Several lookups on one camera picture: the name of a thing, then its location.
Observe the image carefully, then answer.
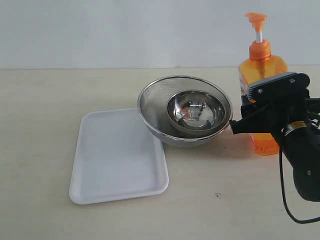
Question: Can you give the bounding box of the small stainless steel bowl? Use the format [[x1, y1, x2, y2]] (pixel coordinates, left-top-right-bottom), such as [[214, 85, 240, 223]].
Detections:
[[166, 90, 226, 132]]

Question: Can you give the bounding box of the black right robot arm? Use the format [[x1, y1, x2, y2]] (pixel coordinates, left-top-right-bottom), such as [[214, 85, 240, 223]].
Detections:
[[230, 90, 320, 202]]

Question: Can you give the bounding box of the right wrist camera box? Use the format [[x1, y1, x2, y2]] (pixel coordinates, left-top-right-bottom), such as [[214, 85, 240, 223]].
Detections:
[[247, 72, 310, 103]]

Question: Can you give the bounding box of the steel mesh strainer basket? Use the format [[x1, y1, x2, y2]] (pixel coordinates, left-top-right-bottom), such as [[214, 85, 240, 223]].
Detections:
[[137, 75, 233, 148]]

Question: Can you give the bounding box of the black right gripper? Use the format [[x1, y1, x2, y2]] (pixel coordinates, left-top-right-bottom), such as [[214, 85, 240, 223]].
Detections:
[[229, 88, 320, 150]]

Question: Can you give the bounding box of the white rectangular foam tray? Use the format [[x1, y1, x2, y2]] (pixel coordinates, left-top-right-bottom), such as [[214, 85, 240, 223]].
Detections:
[[69, 108, 169, 205]]

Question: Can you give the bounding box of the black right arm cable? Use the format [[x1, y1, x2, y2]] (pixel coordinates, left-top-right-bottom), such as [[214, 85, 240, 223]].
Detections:
[[277, 117, 320, 225]]

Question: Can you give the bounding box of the orange pump soap bottle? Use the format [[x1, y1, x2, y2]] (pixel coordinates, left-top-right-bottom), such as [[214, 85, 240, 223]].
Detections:
[[238, 12, 288, 156]]

